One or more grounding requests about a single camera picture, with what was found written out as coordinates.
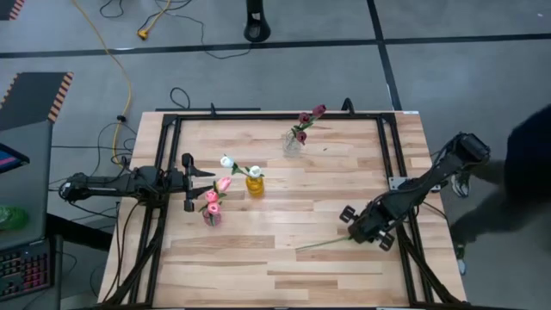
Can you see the backlit computer keyboard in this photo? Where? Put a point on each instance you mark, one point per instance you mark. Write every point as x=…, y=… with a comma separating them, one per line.
x=23, y=271

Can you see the dark red artificial tulip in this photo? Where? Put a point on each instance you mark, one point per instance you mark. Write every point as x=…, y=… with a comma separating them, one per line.
x=301, y=137
x=318, y=109
x=304, y=117

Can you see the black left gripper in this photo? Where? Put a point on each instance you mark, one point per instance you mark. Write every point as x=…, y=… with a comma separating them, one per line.
x=177, y=181

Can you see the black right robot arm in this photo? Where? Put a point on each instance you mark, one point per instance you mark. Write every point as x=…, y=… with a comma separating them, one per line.
x=435, y=176

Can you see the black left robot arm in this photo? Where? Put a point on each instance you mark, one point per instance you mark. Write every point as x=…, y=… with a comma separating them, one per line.
x=120, y=183

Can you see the amber glass vase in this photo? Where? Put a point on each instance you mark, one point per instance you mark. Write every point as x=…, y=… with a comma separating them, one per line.
x=255, y=187

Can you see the black flat bar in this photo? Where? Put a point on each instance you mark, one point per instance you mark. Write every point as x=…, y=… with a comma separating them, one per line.
x=206, y=109

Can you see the pink artificial tulip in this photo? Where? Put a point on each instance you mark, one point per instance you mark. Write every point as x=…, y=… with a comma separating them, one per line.
x=214, y=208
x=211, y=196
x=224, y=184

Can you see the black metal table frame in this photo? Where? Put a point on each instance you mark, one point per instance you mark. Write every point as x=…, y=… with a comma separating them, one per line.
x=258, y=116

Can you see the green plastic bottle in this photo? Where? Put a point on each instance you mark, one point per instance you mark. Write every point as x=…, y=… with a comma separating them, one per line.
x=13, y=217

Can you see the black stand post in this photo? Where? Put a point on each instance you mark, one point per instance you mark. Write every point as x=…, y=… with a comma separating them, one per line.
x=257, y=32

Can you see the small black hazard-striped mat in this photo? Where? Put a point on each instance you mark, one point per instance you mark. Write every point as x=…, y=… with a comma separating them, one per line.
x=6, y=6

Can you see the pink glass vase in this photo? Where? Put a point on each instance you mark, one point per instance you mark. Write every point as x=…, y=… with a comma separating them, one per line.
x=215, y=221

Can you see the black floor tape strip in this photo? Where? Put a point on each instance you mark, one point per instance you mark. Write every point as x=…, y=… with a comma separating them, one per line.
x=275, y=45
x=389, y=77

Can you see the black desk beam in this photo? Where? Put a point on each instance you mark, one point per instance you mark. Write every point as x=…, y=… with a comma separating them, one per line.
x=77, y=231

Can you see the clear glass vase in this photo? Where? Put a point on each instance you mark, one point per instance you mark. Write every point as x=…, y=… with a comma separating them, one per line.
x=290, y=148

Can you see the gray desk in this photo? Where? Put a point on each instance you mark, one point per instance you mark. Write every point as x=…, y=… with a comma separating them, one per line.
x=30, y=194

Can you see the person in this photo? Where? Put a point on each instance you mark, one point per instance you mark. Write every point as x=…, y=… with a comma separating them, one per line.
x=529, y=150

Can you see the lit computer screen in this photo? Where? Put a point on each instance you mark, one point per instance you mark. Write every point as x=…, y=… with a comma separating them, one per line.
x=10, y=159

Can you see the large black hazard-striped mat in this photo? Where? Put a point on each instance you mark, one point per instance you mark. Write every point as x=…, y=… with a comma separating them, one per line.
x=30, y=99

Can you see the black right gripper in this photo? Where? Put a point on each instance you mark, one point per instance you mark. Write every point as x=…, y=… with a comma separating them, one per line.
x=372, y=221

